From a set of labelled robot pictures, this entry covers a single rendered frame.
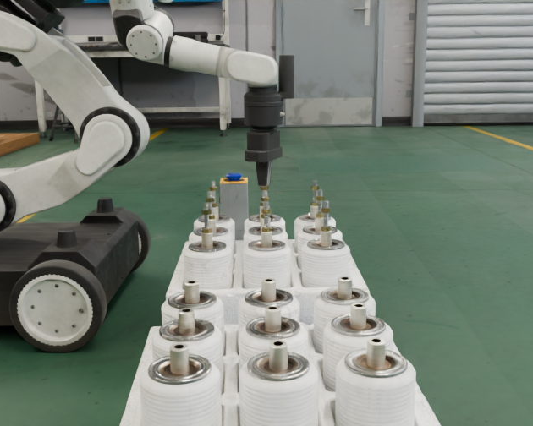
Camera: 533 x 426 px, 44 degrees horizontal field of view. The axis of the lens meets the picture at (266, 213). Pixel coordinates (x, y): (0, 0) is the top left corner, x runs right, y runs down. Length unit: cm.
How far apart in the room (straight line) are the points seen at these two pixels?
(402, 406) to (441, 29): 582
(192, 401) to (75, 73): 101
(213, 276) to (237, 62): 47
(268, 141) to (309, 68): 491
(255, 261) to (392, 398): 56
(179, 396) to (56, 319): 77
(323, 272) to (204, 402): 56
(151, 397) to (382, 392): 26
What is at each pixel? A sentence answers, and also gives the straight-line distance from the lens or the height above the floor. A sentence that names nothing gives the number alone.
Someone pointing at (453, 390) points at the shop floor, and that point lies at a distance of 135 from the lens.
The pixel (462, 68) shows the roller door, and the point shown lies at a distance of 655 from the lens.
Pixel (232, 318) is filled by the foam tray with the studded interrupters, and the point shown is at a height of 13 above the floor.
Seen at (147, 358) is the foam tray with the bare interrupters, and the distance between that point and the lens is 103.
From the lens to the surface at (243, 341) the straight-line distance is 91.
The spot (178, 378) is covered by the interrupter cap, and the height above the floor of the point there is 25.
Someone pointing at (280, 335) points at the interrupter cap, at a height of 25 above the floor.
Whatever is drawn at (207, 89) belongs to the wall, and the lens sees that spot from 642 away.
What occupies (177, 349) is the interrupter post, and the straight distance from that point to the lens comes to 80.
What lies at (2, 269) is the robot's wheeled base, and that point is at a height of 17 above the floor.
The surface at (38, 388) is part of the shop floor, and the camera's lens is 140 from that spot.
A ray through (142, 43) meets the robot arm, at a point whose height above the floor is 65.
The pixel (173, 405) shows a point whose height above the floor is 23.
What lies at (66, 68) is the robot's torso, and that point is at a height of 60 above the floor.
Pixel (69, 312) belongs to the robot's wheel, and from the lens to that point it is 150.
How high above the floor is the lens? 61
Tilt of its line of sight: 13 degrees down
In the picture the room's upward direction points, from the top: 1 degrees counter-clockwise
